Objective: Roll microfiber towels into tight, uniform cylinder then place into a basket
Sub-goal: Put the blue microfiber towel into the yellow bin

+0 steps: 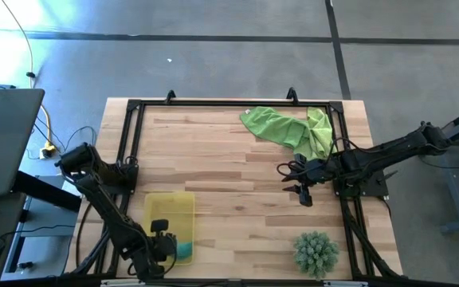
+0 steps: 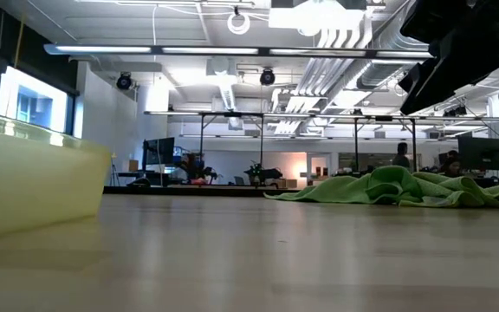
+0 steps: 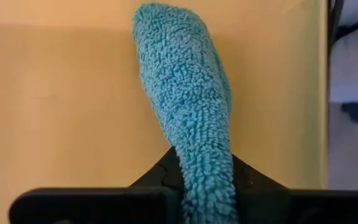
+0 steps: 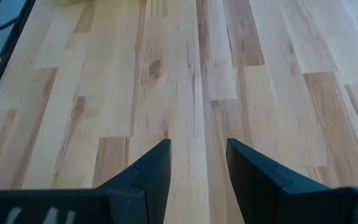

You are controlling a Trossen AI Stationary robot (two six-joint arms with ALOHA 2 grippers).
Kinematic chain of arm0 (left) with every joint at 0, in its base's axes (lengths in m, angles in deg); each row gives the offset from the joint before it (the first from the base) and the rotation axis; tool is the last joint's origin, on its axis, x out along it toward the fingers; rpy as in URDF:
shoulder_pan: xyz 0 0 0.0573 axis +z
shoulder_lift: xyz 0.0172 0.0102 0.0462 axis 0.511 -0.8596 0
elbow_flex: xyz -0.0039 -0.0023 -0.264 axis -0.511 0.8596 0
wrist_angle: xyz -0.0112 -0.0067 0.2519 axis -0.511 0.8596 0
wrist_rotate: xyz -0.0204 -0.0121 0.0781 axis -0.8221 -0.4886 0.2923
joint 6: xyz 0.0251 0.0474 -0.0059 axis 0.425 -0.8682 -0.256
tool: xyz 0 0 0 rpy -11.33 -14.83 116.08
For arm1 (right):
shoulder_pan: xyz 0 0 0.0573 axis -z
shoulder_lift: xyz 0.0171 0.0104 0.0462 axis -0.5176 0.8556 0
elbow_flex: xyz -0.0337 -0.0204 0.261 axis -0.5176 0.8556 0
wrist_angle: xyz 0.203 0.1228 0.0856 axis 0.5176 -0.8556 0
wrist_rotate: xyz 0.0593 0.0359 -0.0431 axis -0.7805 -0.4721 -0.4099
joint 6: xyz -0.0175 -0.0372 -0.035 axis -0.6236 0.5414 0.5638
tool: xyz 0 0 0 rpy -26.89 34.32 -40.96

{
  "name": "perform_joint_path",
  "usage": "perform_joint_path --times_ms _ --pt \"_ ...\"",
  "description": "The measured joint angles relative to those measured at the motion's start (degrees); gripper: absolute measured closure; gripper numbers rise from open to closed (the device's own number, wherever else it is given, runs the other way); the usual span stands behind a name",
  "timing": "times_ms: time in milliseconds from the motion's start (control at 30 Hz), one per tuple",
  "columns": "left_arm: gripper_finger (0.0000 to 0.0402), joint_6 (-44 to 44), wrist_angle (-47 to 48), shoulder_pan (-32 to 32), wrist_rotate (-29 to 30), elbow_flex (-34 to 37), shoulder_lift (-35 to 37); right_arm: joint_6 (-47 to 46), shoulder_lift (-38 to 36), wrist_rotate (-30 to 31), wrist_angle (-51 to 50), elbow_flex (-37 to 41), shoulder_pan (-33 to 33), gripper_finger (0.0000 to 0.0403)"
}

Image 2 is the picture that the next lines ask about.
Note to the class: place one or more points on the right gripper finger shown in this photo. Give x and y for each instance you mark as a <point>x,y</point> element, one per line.
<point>410,77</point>
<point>449,82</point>

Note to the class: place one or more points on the green cloth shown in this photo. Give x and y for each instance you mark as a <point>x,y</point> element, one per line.
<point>332,190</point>

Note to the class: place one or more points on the yellow plastic basket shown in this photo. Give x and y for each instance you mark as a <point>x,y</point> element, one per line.
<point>33,182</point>

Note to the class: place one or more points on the black background robot arm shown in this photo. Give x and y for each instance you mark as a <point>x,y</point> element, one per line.
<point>260,173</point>
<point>209,173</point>

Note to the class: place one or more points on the green microfiber towel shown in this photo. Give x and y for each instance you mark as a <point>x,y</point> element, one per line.
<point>457,190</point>

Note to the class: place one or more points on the person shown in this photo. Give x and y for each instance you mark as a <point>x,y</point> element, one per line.
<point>402,156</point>
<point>189,167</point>
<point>451,167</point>

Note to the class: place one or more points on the black monitor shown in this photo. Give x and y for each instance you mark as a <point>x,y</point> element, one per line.
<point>483,154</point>
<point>159,151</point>

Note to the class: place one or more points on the black ceiling spotlight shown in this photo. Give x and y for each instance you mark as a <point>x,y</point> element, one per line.
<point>124,81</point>
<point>267,77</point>

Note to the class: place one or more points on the long ceiling light bar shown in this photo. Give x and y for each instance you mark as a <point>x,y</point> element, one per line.
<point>232,50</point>

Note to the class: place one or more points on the pink cloth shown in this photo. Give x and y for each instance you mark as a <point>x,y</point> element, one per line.
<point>198,182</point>

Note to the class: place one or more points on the small cardboard box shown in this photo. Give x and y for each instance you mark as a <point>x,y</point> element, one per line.
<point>133,165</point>

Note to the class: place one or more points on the black overhead rig frame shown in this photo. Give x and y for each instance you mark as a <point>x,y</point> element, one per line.
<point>384,118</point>
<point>232,114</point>

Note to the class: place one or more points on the black framed window wall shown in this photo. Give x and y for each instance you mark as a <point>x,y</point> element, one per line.
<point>33,99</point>

